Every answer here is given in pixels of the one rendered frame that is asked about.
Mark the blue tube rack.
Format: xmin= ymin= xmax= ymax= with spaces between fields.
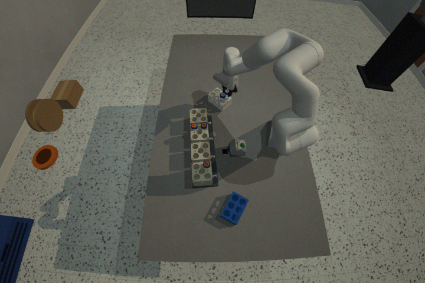
xmin=220 ymin=192 xmax=248 ymax=225

